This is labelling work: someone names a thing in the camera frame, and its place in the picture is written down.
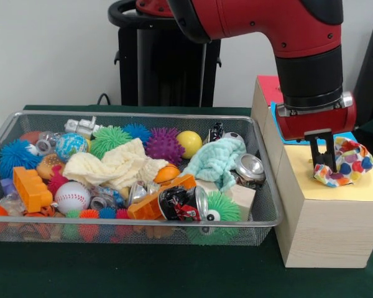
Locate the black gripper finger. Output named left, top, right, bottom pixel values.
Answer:
left=309, top=136, right=326, bottom=171
left=325, top=133, right=338, bottom=173

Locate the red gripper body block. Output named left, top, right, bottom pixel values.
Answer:
left=275, top=99, right=357, bottom=142

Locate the colourful patterned cloth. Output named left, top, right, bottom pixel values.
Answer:
left=313, top=136, right=373, bottom=188

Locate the shallow mesh bin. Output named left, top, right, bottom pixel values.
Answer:
left=0, top=110, right=284, bottom=248

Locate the wooden box with three holes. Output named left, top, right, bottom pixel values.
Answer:
left=251, top=75, right=373, bottom=269

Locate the crushed silver can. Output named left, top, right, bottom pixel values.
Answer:
left=234, top=154, right=267, bottom=187

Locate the mint green waffle cloth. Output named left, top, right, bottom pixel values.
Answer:
left=182, top=137, right=248, bottom=193

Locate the green fuzzy ball with eyes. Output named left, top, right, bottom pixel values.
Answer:
left=205, top=191, right=242, bottom=223

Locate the yellow ball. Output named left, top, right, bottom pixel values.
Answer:
left=176, top=130, right=203, bottom=160

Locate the crushed black red can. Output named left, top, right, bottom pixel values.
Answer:
left=158, top=185, right=210, bottom=223

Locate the orange toy brick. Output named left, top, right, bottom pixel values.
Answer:
left=12, top=166, right=53, bottom=214
left=127, top=174, right=197, bottom=221

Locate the cream waffle cloth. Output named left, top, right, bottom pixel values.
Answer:
left=63, top=138, right=170, bottom=190

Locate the blue globe ball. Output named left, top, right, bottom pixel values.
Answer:
left=55, top=132, right=89, bottom=164

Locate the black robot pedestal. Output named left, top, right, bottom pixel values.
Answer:
left=108, top=0, right=222, bottom=108

